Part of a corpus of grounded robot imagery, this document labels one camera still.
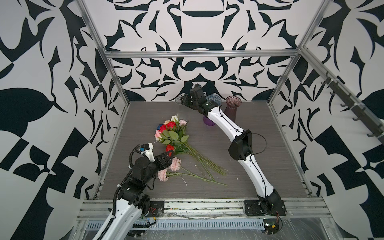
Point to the smoky pink glass vase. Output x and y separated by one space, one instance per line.
233 102

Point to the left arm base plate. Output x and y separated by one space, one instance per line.
155 209

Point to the aluminium front rail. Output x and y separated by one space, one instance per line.
211 208

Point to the black wall hook rack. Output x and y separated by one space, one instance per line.
350 102

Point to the clear glass vase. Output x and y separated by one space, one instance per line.
179 99

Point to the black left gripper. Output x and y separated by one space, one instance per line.
166 161

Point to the mixed artificial flower bouquet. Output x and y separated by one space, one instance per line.
174 132

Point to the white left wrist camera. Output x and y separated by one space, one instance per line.
147 151

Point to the pink peony flower stem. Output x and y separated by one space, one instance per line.
176 170

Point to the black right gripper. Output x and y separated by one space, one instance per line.
185 99

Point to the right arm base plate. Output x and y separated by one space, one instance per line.
258 207

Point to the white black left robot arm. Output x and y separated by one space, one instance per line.
130 203

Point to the white slotted cable duct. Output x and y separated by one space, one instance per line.
203 224

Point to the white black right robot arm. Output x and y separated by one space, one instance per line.
240 149

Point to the red rose stem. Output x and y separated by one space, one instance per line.
170 148

